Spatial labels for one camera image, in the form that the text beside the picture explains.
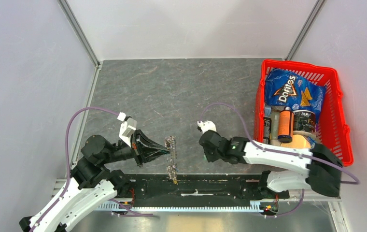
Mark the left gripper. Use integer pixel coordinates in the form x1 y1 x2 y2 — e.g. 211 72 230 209
101 128 171 166

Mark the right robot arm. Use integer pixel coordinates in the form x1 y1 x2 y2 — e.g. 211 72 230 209
199 130 342 198

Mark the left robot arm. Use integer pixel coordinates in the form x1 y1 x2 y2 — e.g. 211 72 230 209
19 130 170 232

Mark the dark small bottle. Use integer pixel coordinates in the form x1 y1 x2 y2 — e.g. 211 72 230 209
263 116 272 145

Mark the orange bottle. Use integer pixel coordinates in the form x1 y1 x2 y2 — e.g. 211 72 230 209
278 107 294 143

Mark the yellow sponge ball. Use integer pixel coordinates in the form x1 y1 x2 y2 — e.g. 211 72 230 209
280 134 311 149

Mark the blue Doritos chip bag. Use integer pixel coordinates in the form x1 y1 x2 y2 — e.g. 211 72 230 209
264 68 326 118

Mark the black can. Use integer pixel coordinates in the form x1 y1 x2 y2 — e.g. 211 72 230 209
293 110 316 133

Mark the red plastic basket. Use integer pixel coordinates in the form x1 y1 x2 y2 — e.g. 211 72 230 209
253 59 354 167

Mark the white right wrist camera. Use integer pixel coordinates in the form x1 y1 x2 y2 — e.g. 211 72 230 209
197 121 217 133

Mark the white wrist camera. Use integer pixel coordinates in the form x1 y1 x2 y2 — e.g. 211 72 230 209
117 112 137 147
197 121 217 133

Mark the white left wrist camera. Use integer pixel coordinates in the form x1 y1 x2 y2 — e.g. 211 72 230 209
117 112 137 147

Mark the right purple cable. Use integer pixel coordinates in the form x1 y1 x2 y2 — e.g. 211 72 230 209
199 102 360 186

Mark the purple cable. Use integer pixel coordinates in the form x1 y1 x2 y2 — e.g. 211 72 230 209
199 102 360 186
28 107 122 232

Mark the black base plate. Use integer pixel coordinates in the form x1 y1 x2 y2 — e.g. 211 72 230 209
116 174 290 207

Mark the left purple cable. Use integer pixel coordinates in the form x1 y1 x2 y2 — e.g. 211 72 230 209
28 107 122 232

